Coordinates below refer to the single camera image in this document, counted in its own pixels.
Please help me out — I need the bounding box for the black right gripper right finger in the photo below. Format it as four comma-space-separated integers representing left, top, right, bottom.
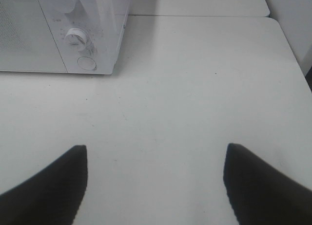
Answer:
223, 143, 312, 225

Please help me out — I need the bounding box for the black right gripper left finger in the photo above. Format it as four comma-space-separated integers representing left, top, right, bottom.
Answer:
0, 145, 88, 225

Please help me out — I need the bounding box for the white microwave knob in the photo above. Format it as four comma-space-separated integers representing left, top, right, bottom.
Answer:
65, 28, 89, 51
49, 0, 78, 14

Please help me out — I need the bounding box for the round white door button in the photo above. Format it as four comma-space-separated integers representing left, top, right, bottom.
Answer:
77, 56, 97, 71

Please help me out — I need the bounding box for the white microwave oven body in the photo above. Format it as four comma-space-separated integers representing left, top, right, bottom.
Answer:
38, 0, 130, 75

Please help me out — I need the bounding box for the white rear side table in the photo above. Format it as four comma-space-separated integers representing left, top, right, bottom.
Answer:
129, 0, 270, 17

